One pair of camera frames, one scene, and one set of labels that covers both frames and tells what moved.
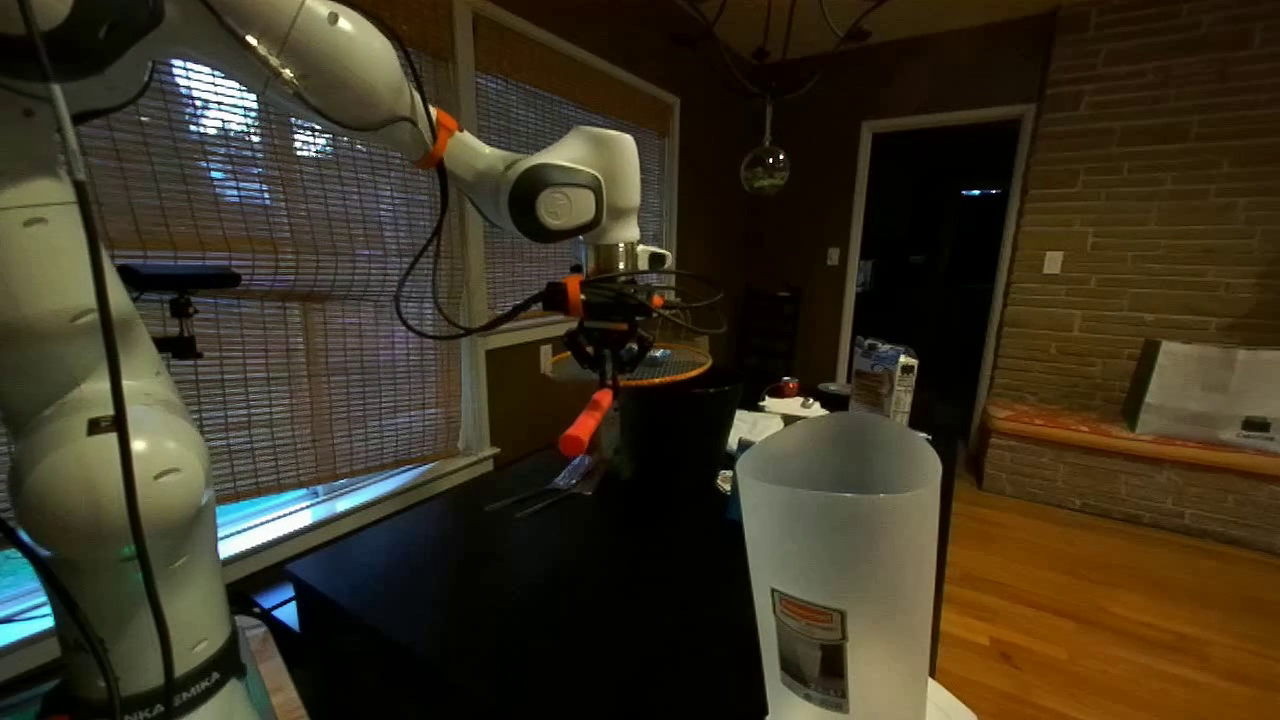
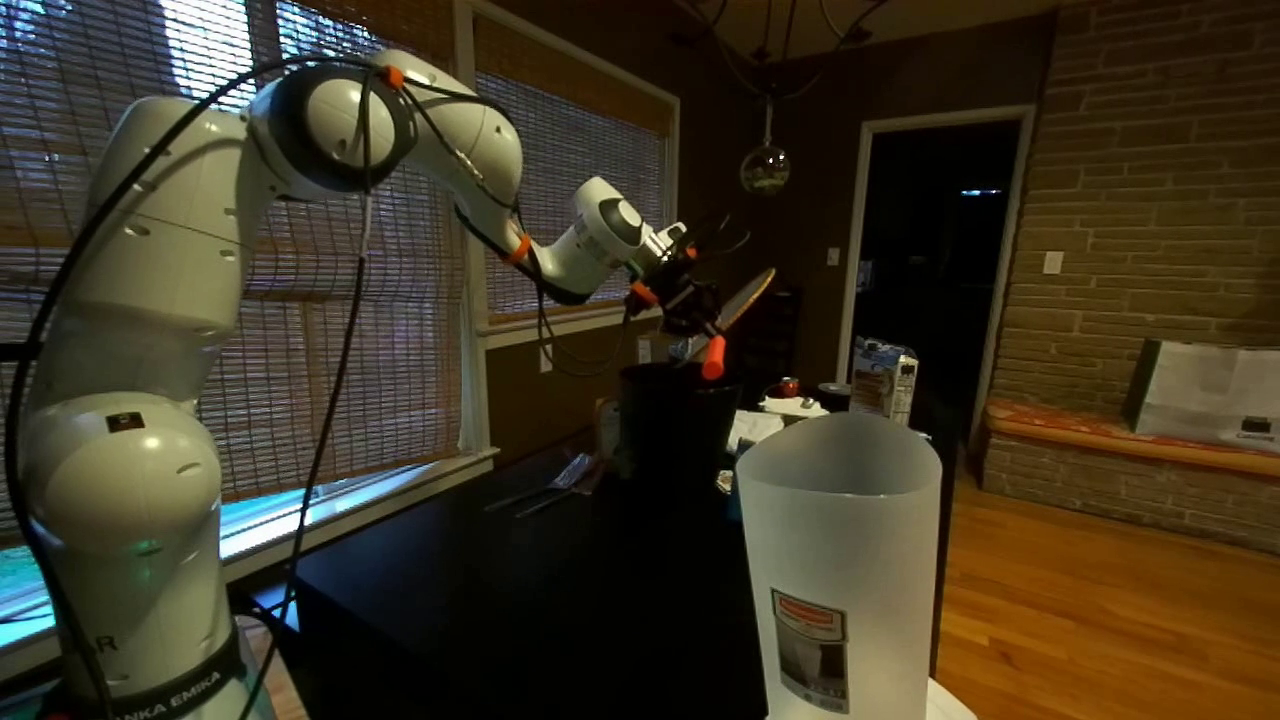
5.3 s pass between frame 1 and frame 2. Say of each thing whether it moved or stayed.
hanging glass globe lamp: stayed
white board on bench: stayed
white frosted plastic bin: stayed
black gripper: moved
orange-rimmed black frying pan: moved
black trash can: stayed
